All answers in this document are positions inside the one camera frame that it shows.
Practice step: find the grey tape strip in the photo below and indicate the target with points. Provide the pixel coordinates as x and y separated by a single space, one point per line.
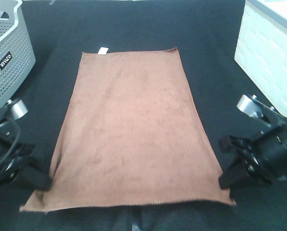
135 227

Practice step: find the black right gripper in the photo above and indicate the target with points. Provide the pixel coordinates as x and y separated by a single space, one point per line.
262 160

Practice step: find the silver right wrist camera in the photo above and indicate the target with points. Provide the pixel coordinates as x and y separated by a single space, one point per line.
249 107

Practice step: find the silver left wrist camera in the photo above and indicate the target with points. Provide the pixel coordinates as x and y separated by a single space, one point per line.
16 108

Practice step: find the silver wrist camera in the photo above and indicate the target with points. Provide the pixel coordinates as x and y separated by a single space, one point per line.
16 108
249 107

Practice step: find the white woven basket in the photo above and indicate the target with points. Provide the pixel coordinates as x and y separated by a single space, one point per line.
261 49

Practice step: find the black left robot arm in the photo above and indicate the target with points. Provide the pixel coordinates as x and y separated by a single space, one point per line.
20 165

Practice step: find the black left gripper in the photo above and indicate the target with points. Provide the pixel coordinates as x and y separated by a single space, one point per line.
29 176

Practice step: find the brown towel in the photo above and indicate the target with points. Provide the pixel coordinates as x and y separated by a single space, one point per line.
131 136

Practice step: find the grey perforated basket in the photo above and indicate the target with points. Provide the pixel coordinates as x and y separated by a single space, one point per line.
16 53

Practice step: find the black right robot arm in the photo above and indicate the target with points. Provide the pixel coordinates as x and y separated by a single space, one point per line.
259 162

